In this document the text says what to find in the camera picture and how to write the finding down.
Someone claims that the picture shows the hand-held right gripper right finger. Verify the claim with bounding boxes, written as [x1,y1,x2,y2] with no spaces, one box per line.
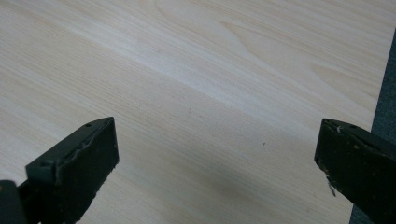
[314,118,396,224]

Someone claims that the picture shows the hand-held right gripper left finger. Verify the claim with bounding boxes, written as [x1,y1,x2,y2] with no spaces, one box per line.
[17,116,120,224]

